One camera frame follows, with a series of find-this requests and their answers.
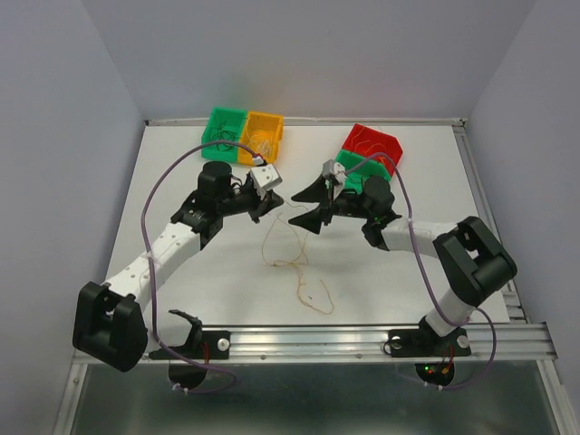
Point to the aluminium front rail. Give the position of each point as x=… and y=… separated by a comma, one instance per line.
x=363, y=344

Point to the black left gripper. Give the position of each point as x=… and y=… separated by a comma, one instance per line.
x=263, y=206

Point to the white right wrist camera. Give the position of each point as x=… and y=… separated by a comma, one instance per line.
x=334, y=173

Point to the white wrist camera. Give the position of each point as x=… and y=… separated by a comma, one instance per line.
x=334, y=173
x=264, y=175

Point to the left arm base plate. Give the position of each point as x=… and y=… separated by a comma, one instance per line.
x=211, y=345

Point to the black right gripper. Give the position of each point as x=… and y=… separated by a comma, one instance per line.
x=311, y=219

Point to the yellow plastic bin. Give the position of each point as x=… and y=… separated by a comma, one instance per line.
x=263, y=133

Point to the green plastic bin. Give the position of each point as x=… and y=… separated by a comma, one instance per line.
x=224, y=124
x=358, y=170

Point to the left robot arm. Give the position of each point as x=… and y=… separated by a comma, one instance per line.
x=109, y=322

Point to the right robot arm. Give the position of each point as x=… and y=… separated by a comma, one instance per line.
x=462, y=264

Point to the red plastic bin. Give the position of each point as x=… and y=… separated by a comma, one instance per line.
x=367, y=141

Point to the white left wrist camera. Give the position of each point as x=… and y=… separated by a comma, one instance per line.
x=264, y=175

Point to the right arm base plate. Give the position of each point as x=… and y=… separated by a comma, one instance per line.
x=420, y=343

